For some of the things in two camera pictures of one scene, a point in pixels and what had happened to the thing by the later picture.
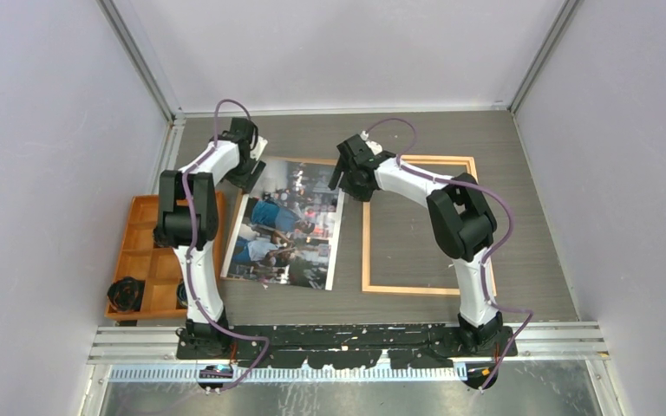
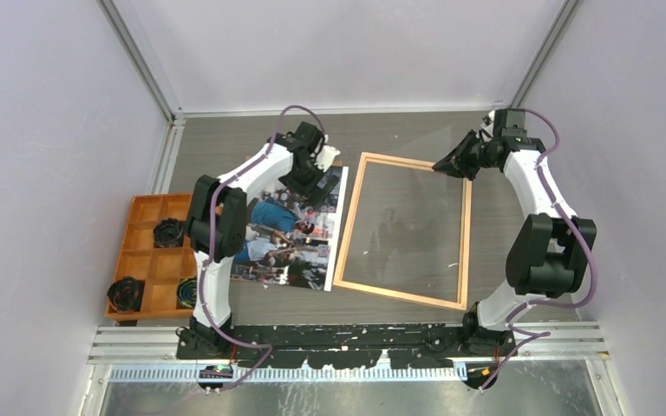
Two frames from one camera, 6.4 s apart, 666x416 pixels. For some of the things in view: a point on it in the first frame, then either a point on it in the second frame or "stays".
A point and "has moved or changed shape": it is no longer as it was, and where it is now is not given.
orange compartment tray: x=159 y=269 stays
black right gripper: x=362 y=193 -> x=456 y=163
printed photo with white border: x=288 y=226 stays
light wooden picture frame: x=367 y=234 has moved or changed shape
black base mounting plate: x=343 y=347 stays
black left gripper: x=247 y=181 -> x=316 y=195
